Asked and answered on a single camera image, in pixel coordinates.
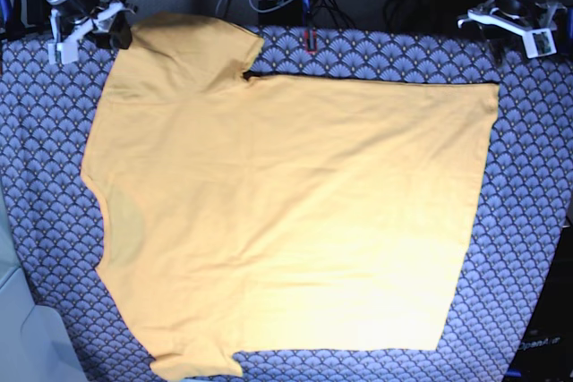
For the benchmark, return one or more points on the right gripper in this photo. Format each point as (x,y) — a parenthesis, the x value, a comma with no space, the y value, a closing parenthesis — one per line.
(103,23)

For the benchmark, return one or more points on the black OpenArm box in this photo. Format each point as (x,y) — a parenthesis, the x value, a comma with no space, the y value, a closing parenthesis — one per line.
(545,352)

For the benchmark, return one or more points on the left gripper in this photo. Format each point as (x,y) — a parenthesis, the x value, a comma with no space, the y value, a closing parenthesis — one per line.
(533,20)

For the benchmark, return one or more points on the red and black clamp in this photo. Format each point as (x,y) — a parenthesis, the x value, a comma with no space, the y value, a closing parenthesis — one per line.
(310,40)

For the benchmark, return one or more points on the white plastic bin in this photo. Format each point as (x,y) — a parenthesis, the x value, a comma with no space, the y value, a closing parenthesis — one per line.
(35,345)

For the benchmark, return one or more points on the blue clamp handle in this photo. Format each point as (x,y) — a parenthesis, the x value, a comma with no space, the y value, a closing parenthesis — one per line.
(307,13)

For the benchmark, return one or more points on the blue fan-patterned tablecloth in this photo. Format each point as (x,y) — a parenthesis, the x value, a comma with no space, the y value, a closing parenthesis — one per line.
(46,114)

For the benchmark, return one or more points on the yellow T-shirt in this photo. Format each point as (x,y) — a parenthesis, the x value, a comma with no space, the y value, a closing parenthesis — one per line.
(278,212)

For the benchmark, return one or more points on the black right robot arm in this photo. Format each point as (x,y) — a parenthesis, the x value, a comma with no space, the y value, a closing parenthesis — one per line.
(102,22)

